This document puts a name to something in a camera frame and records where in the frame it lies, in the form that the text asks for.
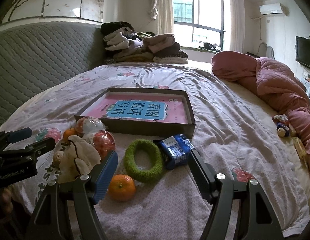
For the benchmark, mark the person's left hand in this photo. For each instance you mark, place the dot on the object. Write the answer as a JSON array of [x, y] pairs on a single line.
[[4, 200]]

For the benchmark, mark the large mandarin orange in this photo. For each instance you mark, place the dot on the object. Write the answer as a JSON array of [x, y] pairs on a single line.
[[121, 188]]

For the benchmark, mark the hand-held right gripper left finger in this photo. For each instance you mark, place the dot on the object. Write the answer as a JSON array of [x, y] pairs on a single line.
[[104, 177]]

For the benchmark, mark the dark cloth bundle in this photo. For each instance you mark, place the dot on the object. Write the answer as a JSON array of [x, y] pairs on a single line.
[[211, 46]]

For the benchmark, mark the blue snack packet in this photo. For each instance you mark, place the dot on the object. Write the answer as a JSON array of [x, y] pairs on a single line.
[[175, 150]]

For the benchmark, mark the cream curtain with tie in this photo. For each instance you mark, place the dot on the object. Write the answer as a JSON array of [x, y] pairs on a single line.
[[163, 5]]

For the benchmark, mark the yellow packet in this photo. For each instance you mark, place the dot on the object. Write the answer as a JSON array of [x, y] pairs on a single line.
[[300, 147]]

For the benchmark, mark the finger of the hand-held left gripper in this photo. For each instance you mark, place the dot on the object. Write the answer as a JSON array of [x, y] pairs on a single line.
[[42, 145], [19, 134]]

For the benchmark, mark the pile of folded clothes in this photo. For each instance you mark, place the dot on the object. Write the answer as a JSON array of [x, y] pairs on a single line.
[[145, 47]]

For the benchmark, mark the tree wall painting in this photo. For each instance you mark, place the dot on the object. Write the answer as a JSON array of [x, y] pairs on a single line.
[[62, 2]]

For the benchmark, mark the brown cardboard box tray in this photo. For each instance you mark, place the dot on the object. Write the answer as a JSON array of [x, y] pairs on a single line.
[[135, 130]]

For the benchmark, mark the grey quilted headboard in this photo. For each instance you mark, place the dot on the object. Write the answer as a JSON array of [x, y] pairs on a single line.
[[44, 60]]

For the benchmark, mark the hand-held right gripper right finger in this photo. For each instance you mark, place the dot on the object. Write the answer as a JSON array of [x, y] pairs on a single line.
[[197, 172]]

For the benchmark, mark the red fruit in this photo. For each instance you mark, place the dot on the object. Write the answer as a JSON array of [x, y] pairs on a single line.
[[104, 143]]

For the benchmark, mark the plain cream curtain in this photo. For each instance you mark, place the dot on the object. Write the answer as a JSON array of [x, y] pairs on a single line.
[[236, 22]]

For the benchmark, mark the window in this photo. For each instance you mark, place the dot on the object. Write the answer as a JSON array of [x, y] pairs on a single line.
[[207, 12]]

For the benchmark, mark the black television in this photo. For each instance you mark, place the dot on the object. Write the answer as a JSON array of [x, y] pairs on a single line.
[[306, 52]]

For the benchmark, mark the cream plush toy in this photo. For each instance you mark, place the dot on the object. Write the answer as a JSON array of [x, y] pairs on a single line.
[[74, 152]]

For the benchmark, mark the small colourful toy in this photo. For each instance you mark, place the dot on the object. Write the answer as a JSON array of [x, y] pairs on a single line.
[[281, 126]]

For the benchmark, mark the floral bed sheet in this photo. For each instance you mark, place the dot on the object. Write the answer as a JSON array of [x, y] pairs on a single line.
[[232, 130]]

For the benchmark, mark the pink quilt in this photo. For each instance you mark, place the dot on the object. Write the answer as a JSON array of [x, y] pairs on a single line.
[[270, 80]]

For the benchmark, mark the white air conditioner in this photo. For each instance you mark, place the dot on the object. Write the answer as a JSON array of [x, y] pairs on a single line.
[[272, 8]]

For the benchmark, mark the small mandarin orange with stem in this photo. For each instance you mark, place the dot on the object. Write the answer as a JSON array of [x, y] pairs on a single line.
[[69, 134]]

